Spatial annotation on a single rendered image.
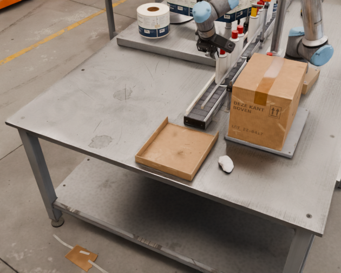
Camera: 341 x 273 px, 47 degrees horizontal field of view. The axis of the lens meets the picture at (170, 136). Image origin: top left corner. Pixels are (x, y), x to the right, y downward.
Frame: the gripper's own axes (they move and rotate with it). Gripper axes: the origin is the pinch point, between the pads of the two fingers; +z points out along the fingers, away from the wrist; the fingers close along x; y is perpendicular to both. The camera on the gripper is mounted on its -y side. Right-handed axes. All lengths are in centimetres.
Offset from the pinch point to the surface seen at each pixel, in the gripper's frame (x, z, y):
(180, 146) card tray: 47.0, -0.3, -0.3
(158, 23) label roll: -29, 27, 54
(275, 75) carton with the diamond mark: 8.3, -11.1, -30.5
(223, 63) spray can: -2.6, 7.9, -0.8
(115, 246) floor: 100, 66, 37
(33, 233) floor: 112, 58, 87
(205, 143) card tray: 41.1, 3.1, -9.3
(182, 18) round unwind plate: -51, 48, 52
